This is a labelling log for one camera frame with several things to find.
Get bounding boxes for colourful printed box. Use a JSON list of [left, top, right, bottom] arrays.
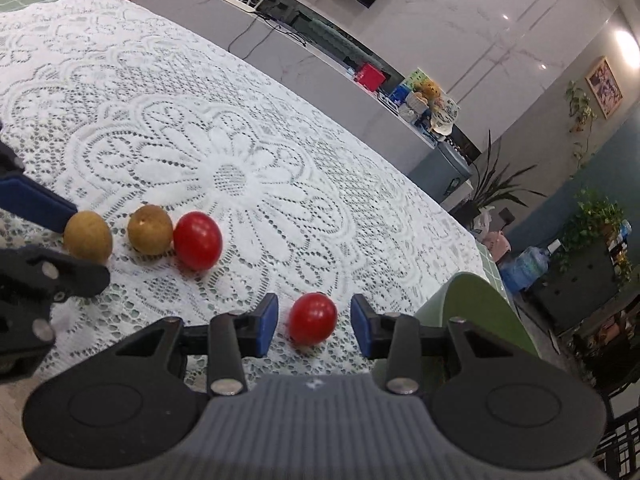
[[402, 71, 436, 98]]

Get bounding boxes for leafy green plant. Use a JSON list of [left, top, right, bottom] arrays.
[[552, 190, 633, 286]]

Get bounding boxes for printed bucket hat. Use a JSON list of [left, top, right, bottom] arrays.
[[430, 102, 460, 135]]

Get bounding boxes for red box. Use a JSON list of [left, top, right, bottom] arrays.
[[354, 62, 387, 92]]

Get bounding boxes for red cherry tomato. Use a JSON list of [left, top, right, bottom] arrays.
[[173, 211, 223, 271], [288, 292, 337, 346]]

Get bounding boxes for green plastic bowl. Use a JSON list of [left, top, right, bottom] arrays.
[[372, 272, 538, 391]]

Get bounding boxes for grey green trash bin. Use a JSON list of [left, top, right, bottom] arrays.
[[417, 147, 473, 201]]

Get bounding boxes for white plastic bag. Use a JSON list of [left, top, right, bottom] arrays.
[[472, 207, 496, 241]]

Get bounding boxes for dark drawer cabinet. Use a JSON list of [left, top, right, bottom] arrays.
[[525, 247, 640, 336]]

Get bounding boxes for white television console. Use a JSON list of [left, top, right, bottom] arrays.
[[107, 0, 473, 201]]

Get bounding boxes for blue water bottle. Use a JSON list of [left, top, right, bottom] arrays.
[[500, 246, 551, 293]]

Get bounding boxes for long-leaved potted plant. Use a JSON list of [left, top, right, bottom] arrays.
[[457, 130, 548, 226]]

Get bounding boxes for pink bag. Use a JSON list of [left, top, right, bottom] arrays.
[[482, 232, 512, 257]]

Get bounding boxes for hanging vine plant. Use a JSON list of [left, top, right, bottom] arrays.
[[565, 80, 598, 176]]

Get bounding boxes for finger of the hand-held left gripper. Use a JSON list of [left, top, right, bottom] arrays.
[[0, 246, 111, 355], [0, 137, 78, 235]]

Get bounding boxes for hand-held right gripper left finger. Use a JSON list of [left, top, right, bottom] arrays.
[[117, 292, 279, 395]]

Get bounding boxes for framed wall picture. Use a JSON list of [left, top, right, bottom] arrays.
[[585, 56, 625, 119]]

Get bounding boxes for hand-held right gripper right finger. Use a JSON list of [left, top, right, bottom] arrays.
[[350, 294, 526, 395]]

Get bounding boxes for white lace tablecloth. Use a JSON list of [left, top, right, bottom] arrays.
[[0, 0, 488, 396]]

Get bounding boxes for black hanging cable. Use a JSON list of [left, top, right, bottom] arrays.
[[227, 10, 281, 56]]

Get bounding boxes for black chair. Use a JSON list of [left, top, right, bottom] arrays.
[[590, 375, 640, 480]]

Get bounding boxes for white basket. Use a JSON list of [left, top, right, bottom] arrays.
[[405, 92, 431, 121]]

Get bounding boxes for brown longan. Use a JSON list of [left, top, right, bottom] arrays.
[[127, 204, 174, 256], [63, 211, 113, 263]]

